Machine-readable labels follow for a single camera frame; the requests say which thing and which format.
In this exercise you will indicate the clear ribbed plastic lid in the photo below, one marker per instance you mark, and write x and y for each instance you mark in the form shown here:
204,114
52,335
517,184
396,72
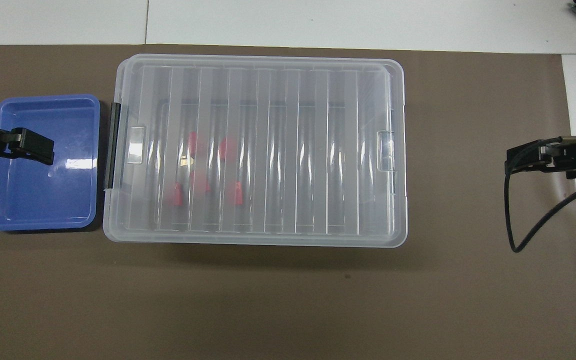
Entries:
138,75

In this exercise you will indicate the clear plastic storage box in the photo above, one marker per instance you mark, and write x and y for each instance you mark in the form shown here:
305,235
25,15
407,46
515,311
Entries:
318,165

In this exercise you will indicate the blue plastic tray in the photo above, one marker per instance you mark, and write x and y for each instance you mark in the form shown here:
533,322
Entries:
33,200

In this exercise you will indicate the brown paper mat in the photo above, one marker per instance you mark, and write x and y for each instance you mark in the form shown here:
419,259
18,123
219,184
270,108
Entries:
268,300

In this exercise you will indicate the red block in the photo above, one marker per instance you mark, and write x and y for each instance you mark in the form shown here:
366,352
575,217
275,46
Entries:
177,195
228,149
238,194
193,145
200,181

